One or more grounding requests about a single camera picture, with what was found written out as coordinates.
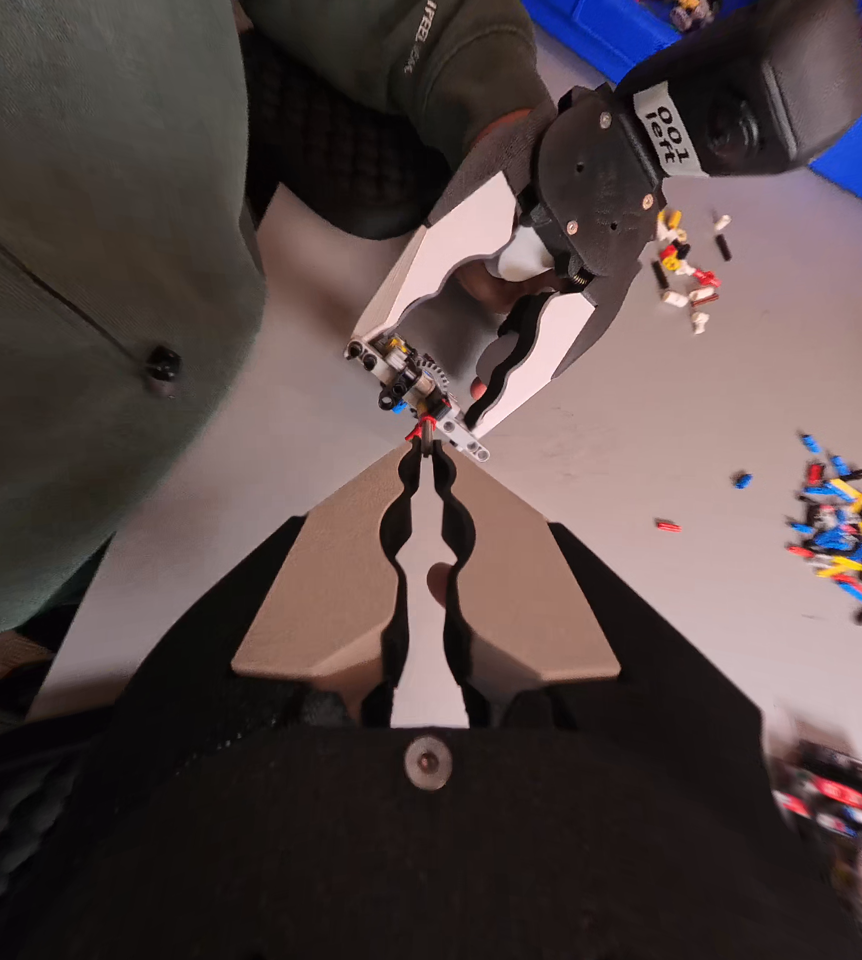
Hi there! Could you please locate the partly built lego car chassis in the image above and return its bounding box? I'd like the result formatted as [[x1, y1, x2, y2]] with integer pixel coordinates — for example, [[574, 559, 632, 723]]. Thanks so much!
[[770, 738, 862, 960]]

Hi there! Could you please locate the grey lego gearbox assembly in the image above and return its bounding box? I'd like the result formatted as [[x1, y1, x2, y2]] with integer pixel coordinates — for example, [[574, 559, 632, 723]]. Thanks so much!
[[344, 333, 492, 462]]

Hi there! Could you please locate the person's left hand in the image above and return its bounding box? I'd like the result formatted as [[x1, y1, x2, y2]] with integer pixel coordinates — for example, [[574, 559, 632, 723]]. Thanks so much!
[[455, 257, 553, 316]]

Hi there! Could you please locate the small blue storage bin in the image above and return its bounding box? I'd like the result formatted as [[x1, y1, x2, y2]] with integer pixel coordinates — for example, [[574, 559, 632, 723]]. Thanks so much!
[[519, 0, 709, 85]]

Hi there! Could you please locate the cluster of white red lego pieces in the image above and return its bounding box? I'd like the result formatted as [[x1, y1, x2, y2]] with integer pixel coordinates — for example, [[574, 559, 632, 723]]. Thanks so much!
[[650, 208, 733, 336]]

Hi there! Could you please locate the black cord with toggle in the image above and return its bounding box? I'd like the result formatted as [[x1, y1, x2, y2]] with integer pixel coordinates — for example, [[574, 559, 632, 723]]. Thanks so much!
[[0, 196, 183, 395]]

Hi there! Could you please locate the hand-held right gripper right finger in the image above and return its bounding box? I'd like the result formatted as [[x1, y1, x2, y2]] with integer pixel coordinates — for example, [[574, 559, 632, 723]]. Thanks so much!
[[431, 438, 623, 726]]

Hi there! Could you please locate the pile of small lego pins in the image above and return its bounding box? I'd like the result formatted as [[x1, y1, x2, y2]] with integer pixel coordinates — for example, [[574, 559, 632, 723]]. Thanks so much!
[[785, 431, 862, 607]]

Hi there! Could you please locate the person's green hoodie torso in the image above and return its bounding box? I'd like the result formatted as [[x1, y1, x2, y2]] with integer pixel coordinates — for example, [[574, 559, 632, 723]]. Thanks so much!
[[0, 0, 268, 654]]

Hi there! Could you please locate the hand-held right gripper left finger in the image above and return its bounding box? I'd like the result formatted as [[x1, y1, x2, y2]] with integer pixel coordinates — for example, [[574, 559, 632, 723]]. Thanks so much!
[[230, 438, 423, 725]]

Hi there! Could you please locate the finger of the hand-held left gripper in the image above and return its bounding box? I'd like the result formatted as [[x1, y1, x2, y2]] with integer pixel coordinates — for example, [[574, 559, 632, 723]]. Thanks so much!
[[463, 292, 598, 441], [344, 171, 527, 363]]

